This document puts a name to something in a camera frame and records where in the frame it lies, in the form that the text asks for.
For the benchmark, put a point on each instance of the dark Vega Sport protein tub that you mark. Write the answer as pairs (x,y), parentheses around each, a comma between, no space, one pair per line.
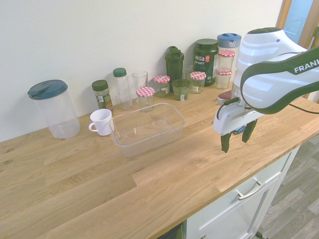
(205,62)

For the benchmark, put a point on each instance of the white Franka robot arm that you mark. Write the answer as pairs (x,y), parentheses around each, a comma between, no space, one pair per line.
(264,74)

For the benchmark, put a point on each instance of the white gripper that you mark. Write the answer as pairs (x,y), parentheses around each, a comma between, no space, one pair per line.
(231,119)

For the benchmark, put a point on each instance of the glass jar red checkered lid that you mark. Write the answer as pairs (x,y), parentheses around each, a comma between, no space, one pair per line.
(223,78)
(226,59)
(197,82)
(145,98)
(162,85)

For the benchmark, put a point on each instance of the tall clear drinking glass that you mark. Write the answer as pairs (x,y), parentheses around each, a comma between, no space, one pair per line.
(140,79)

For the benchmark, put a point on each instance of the red grey wrist camera mount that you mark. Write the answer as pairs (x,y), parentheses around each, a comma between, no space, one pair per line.
(224,97)

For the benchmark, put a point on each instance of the white mug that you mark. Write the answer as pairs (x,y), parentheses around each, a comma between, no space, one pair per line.
(101,122)

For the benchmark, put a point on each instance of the clear rectangular plastic container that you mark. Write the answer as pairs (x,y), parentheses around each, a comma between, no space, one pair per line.
(147,129)

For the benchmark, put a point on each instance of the spice jar green lid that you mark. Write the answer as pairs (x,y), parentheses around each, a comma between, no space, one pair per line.
(102,95)

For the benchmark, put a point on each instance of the small clear glass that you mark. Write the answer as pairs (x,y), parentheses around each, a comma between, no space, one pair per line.
(187,73)

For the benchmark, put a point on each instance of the wooden door frame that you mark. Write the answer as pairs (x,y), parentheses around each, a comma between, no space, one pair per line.
(284,12)

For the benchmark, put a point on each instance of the clear pitcher teal lid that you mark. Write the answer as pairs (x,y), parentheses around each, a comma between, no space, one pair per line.
(57,112)

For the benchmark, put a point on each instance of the white kitchen cabinet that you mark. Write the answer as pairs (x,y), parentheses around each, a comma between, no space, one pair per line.
(239,204)

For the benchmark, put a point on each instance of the clear bottle green cap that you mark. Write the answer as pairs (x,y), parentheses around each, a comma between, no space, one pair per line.
(122,89)

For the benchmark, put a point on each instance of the clear pitcher blue lid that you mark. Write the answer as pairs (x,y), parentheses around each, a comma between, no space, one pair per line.
(229,42)

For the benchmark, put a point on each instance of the small green glass jar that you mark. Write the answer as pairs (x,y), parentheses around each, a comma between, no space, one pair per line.
(180,89)

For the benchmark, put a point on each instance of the dark green shaker bottle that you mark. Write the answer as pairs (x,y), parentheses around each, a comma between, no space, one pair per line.
(174,66)

